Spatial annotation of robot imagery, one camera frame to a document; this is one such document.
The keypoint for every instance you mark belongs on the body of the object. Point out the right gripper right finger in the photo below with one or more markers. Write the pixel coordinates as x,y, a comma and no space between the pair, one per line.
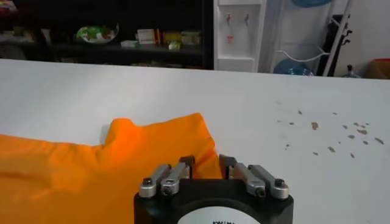
259,179

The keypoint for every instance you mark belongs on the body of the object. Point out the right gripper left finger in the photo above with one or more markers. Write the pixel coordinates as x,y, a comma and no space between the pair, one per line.
164,179

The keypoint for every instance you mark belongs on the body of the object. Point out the orange t-shirt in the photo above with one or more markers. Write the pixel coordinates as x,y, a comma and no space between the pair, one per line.
76,176

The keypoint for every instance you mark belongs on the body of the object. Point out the white work table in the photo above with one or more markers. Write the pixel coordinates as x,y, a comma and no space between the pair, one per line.
274,91

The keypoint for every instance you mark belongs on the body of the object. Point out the empty blue water jug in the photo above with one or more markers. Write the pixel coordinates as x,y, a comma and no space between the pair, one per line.
291,67

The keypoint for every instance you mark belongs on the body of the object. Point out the small green box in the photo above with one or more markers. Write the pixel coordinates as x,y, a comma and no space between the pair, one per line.
174,45

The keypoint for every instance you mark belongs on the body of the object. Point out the white water dispenser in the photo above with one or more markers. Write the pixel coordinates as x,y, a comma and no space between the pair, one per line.
237,45

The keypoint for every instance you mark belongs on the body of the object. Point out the flat white box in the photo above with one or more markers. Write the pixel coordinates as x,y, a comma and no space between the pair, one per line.
129,44

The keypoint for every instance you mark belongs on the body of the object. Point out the clear plastic bag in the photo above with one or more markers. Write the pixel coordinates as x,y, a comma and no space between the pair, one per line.
350,73

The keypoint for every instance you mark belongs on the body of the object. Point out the yellow green medicine box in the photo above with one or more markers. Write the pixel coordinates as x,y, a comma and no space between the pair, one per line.
173,36

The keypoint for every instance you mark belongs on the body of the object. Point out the red white medicine box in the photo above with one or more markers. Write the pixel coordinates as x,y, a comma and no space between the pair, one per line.
146,36

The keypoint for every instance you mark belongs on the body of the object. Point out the white yellow medicine box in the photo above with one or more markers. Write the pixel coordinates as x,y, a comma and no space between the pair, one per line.
191,37

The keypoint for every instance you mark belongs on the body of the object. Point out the black shelving unit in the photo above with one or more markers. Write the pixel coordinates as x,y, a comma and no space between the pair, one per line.
91,50

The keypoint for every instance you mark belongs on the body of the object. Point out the white metal jug rack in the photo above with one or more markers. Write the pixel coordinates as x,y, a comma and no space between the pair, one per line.
334,48

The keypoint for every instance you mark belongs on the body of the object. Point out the black tripod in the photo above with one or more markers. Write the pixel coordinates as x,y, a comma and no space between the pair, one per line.
330,45

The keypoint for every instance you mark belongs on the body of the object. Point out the bowl of green fruit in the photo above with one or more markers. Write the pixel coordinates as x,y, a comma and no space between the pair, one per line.
96,33

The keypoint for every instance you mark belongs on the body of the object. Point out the open red rimmed cardboard box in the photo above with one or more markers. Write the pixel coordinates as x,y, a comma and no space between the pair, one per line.
379,69

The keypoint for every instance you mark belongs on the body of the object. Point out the capped blue water jug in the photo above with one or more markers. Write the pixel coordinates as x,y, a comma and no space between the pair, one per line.
310,2

